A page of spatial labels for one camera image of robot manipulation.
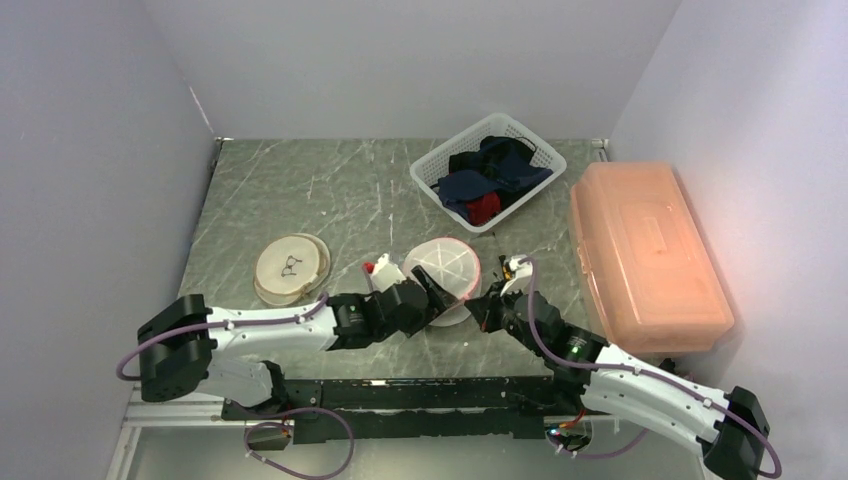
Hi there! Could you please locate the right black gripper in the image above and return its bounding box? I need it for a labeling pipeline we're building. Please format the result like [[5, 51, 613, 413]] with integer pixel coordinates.
[[465, 279, 547, 358]]

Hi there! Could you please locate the red bra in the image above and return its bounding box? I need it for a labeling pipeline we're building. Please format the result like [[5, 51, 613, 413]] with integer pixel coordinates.
[[465, 191, 502, 226]]

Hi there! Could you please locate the navy blue bra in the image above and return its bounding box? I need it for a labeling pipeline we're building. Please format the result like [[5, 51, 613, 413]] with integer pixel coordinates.
[[430, 136, 553, 226]]

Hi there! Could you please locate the white mesh laundry bag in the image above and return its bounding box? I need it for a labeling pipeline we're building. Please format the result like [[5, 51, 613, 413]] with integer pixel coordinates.
[[253, 233, 331, 307]]

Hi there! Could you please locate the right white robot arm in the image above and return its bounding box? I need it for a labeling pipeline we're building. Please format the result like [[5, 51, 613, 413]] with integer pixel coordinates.
[[464, 291, 783, 479]]

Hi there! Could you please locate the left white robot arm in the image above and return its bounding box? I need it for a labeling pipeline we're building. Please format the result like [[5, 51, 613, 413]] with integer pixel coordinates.
[[117, 267, 463, 420]]

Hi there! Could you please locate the black bra in basket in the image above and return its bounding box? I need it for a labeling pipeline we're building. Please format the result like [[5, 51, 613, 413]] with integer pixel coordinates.
[[448, 136, 550, 192]]

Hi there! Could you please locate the black yellow short screwdriver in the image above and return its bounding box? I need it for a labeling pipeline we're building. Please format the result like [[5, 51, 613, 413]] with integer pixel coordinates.
[[498, 255, 513, 281]]

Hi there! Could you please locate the white plastic basket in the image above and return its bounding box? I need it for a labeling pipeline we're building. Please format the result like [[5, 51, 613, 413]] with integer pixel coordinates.
[[409, 113, 567, 233]]

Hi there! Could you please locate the orange translucent storage box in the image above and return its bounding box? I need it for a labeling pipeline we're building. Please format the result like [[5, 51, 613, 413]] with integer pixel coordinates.
[[568, 162, 735, 355]]

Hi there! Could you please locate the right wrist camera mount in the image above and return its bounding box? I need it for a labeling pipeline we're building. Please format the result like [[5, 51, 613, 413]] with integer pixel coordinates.
[[500, 255, 533, 297]]

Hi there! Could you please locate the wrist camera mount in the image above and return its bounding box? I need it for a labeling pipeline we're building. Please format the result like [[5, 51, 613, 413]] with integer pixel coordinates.
[[500, 255, 533, 297], [362, 253, 406, 293]]

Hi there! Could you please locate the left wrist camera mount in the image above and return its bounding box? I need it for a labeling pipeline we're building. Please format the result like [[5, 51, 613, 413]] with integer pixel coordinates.
[[362, 253, 406, 293]]

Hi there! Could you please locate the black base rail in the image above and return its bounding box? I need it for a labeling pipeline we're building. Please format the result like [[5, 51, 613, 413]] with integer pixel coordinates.
[[221, 375, 590, 445]]

